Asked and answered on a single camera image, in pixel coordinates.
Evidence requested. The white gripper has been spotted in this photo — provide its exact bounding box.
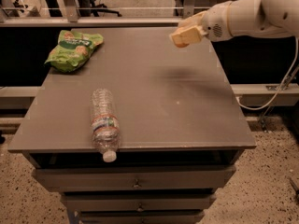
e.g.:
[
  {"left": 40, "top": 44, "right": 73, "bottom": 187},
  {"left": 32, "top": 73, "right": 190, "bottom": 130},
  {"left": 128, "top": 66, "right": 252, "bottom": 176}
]
[{"left": 170, "top": 1, "right": 232, "bottom": 45}]

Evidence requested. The orange fruit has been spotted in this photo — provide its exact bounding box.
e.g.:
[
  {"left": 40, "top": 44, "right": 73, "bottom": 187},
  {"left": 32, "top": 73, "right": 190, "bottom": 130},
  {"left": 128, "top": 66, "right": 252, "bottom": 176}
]
[{"left": 175, "top": 43, "right": 189, "bottom": 48}]

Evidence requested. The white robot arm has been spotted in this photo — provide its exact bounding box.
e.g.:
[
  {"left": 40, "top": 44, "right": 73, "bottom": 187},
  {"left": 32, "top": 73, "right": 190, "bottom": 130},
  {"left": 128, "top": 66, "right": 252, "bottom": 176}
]
[{"left": 170, "top": 0, "right": 299, "bottom": 48}]

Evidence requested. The green rice chip bag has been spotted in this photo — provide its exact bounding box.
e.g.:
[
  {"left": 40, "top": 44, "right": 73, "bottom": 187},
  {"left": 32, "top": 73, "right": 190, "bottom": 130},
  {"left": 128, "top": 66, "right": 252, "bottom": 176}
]
[{"left": 44, "top": 30, "right": 104, "bottom": 73}]

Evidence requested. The clear plastic water bottle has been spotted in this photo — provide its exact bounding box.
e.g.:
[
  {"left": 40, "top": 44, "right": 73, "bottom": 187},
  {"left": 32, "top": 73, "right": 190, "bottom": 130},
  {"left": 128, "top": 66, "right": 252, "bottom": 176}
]
[{"left": 91, "top": 89, "right": 121, "bottom": 162}]

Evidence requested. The top drawer front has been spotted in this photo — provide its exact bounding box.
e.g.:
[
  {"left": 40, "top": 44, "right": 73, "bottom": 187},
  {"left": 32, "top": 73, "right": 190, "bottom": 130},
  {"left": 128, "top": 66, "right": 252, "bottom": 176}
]
[{"left": 32, "top": 165, "right": 235, "bottom": 192}]

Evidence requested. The drawer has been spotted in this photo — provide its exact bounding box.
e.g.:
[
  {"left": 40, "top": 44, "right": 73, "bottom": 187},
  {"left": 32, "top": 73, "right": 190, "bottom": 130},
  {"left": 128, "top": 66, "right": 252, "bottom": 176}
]
[
  {"left": 32, "top": 165, "right": 235, "bottom": 192},
  {"left": 62, "top": 193, "right": 216, "bottom": 212},
  {"left": 80, "top": 211, "right": 205, "bottom": 224}
]

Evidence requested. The middle drawer front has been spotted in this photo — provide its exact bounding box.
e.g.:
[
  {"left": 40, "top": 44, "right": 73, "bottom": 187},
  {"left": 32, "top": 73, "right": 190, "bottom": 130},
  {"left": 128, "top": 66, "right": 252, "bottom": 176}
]
[{"left": 62, "top": 193, "right": 216, "bottom": 212}]

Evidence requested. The bottom drawer front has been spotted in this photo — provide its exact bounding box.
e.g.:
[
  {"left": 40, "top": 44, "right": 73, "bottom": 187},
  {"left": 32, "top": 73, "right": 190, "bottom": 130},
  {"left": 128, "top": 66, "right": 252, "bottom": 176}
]
[{"left": 80, "top": 211, "right": 205, "bottom": 224}]

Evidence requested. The white cable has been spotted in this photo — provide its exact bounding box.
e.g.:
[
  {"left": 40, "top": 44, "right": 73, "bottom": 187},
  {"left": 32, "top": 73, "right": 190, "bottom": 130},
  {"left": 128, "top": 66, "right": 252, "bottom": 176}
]
[{"left": 235, "top": 35, "right": 299, "bottom": 112}]

